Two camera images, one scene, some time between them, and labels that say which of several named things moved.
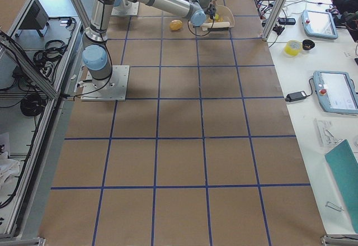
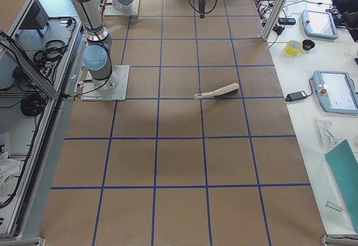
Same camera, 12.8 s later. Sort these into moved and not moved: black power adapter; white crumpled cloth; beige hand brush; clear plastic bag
Moved: beige hand brush
Not moved: clear plastic bag; black power adapter; white crumpled cloth
